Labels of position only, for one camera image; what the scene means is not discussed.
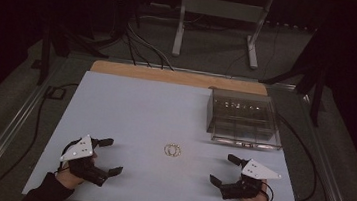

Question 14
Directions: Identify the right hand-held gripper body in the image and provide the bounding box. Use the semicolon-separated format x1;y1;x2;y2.
217;155;284;201

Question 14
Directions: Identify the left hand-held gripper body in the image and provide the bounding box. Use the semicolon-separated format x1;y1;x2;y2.
56;131;114;189

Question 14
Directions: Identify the clear acrylic drawer box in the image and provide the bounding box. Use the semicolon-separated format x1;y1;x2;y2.
202;86;289;153

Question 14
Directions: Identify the gold hoop ring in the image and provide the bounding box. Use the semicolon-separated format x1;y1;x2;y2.
163;142;177;157
170;143;183;159

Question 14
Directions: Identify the person's left hand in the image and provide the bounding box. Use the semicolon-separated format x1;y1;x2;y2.
53;147;99;193

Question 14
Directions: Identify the pale grey table board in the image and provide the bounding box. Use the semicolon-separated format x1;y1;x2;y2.
20;64;316;201

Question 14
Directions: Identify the black floor socket box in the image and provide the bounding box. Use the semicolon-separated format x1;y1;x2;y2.
43;84;68;102

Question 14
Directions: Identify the black tripod stand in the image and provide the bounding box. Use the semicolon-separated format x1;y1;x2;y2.
34;5;115;94
254;8;336;129

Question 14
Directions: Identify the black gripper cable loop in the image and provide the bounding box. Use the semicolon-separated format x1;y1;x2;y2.
258;181;276;201

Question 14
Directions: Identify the long black floor cable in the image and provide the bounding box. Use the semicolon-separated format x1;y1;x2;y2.
303;167;333;201
0;75;81;201
268;112;325;201

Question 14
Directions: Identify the aluminium floor rail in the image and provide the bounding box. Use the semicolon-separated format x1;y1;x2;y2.
289;92;357;201
0;51;68;201

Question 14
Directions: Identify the bundle of floor cables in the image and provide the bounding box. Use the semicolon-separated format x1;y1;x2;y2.
121;23;180;72

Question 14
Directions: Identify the grey metal stand frame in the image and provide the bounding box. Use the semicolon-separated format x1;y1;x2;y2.
170;0;277;72

